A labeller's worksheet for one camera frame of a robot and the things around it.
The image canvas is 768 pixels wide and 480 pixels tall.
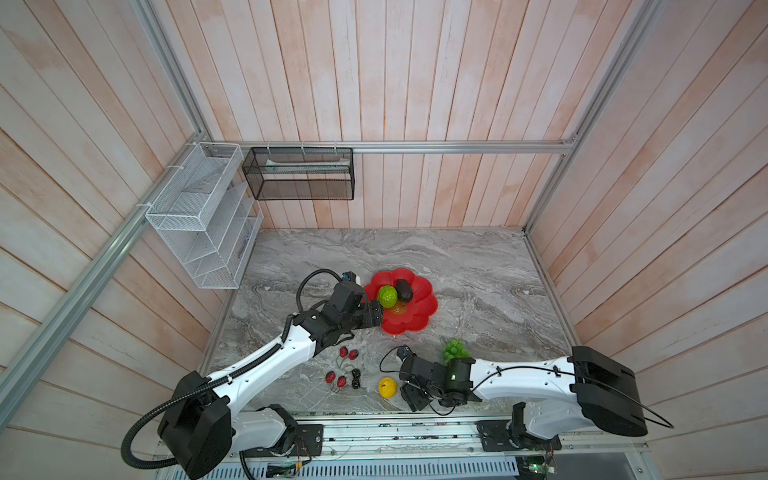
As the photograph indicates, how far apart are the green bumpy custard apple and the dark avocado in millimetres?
21

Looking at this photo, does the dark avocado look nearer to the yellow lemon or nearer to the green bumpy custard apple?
the green bumpy custard apple

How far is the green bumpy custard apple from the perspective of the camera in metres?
0.95

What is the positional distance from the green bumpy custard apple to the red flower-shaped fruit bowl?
2 centimetres

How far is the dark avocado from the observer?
0.98m

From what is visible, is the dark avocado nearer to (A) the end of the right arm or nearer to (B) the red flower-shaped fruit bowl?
(B) the red flower-shaped fruit bowl

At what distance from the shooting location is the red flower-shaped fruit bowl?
36.9 inches

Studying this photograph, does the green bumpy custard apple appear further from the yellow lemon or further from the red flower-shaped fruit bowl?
the yellow lemon
